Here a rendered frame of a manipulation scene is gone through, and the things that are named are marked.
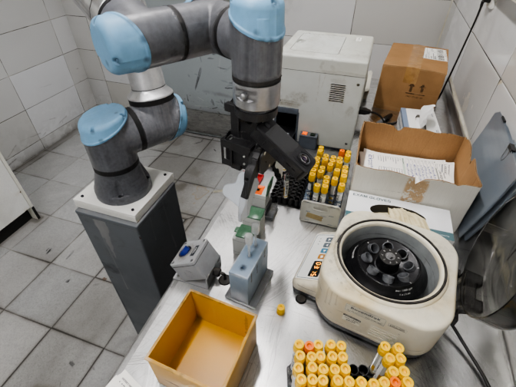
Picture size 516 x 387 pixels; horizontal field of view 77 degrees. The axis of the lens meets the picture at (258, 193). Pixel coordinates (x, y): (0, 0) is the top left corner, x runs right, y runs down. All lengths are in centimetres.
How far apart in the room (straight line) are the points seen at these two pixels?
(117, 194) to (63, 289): 118
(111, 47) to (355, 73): 73
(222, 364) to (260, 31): 54
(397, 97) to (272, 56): 104
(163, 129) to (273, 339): 57
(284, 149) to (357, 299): 29
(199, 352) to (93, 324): 123
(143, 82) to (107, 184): 27
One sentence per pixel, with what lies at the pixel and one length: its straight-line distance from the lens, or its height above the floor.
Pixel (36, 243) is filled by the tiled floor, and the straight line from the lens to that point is 237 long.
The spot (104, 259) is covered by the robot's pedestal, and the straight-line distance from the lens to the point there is 115.
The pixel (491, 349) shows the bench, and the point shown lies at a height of 88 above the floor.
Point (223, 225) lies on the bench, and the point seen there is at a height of 87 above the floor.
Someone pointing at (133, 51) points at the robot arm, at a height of 136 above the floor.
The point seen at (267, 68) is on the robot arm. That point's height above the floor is 133.
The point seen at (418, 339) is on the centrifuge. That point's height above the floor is 95.
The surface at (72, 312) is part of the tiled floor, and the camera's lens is 194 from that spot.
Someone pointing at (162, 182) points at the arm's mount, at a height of 90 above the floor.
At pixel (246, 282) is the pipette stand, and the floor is 96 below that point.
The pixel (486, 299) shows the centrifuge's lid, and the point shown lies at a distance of 71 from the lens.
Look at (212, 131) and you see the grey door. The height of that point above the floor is 6.
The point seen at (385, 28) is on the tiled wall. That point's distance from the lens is 236.
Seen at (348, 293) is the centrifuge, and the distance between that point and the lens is 61.
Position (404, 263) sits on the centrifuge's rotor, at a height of 98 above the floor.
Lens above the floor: 149
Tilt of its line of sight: 41 degrees down
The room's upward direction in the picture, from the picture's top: straight up
